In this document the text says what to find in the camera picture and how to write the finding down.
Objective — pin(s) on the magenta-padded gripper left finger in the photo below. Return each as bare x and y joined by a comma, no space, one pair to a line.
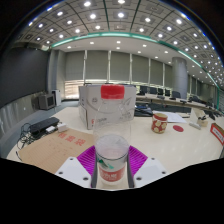
71,170

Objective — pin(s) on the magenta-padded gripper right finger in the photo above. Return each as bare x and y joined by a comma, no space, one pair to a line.
150,170

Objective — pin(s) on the clear red-capped water bottle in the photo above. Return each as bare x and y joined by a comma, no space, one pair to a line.
111,150

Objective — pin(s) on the brown paper envelope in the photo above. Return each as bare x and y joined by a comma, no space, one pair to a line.
53,150

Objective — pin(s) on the white charger block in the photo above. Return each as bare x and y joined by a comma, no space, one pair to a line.
62,127

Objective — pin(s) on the red and cream patterned cup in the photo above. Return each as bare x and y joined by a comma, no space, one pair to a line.
159,123

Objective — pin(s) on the flat round red coaster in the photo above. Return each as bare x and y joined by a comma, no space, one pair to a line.
178,128

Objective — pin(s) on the black power strip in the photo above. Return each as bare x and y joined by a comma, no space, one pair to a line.
43,125

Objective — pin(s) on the white paper sheet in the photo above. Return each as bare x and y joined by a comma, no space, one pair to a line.
173,116

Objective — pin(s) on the white cardboard carton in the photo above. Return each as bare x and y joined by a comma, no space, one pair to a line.
87,106

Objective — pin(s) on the white open divided box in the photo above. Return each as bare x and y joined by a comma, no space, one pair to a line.
202,120

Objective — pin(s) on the grey box monitor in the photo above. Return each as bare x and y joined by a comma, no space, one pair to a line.
46,101

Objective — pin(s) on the row of black office chairs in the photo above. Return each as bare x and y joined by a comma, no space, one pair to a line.
160,90

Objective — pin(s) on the recessed ceiling lights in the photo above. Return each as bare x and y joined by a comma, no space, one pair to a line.
120,15

